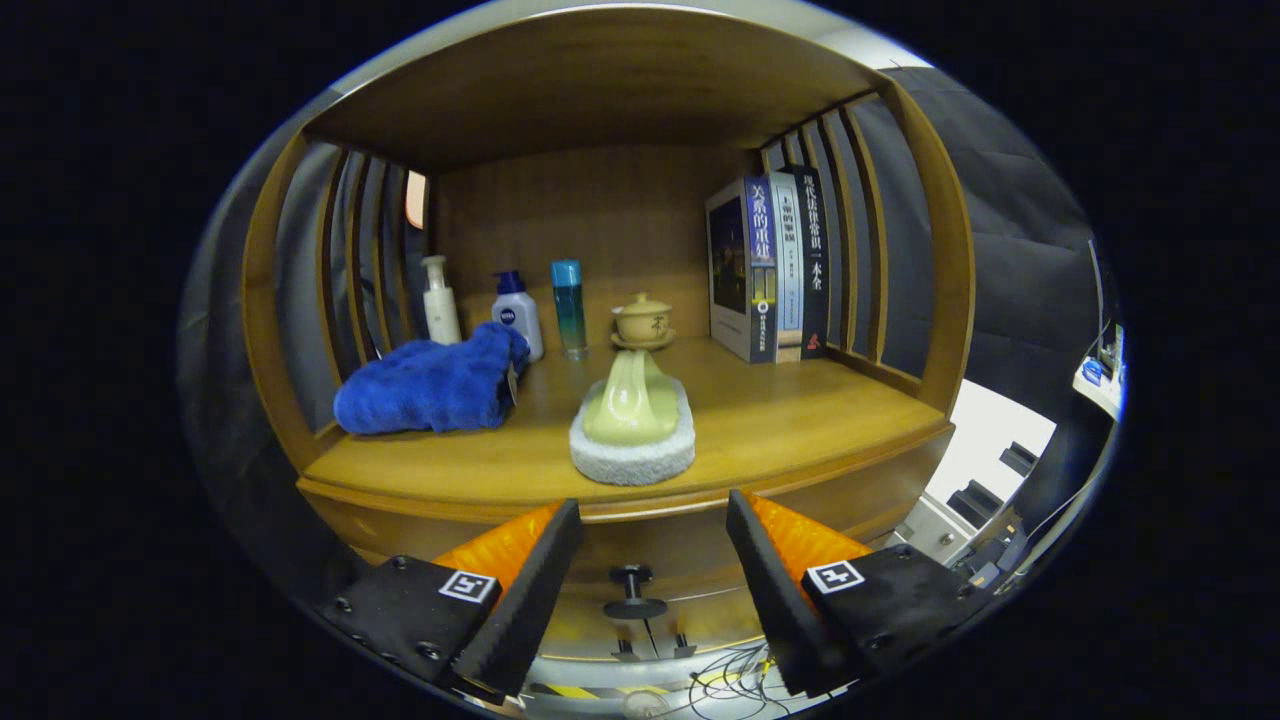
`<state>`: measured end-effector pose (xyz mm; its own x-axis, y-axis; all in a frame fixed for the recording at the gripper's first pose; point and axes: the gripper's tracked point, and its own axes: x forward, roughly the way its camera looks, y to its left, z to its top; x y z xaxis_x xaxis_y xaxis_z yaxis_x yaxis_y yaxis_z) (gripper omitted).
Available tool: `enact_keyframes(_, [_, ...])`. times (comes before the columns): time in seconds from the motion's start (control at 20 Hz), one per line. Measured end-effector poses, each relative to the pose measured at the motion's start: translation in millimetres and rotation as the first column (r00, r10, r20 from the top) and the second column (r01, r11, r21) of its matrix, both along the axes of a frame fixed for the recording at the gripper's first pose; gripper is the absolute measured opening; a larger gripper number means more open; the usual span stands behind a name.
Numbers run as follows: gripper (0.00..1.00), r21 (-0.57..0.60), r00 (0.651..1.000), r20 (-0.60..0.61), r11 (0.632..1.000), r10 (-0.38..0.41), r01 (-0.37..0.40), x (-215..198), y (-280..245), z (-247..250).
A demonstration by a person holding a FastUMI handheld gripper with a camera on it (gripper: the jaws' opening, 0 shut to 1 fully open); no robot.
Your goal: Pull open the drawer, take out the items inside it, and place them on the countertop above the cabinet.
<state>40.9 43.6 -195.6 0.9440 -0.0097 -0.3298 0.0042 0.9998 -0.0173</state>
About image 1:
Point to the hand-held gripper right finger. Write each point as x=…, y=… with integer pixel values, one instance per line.
x=780, y=600

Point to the wooden cabinet frame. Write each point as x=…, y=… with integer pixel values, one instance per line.
x=600, y=90

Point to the blue towel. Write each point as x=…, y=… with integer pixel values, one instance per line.
x=430, y=385

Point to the book with black spine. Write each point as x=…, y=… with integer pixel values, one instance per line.
x=815, y=260

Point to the wooden drawer with black knob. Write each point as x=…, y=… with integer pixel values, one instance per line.
x=660, y=545

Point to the small blue object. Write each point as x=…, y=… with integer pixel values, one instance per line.
x=1091, y=372

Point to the book with pale spine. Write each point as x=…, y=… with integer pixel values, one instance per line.
x=788, y=260

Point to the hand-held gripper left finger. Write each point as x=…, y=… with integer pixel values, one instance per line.
x=530, y=600

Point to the teal bottle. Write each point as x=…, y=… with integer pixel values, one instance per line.
x=569, y=310

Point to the wooden countertop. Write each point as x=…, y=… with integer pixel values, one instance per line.
x=790, y=420

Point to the beige lidded teacup with saucer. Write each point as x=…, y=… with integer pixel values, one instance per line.
x=643, y=322

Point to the book with blue spine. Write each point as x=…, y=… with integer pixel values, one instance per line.
x=730, y=260

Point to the white box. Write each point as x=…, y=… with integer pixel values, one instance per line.
x=985, y=430

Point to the white pump bottle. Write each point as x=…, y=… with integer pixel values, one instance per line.
x=442, y=315

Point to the white side desk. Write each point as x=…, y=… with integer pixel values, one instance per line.
x=1095, y=390

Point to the white lotion bottle blue cap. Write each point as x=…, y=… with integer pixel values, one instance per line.
x=518, y=320

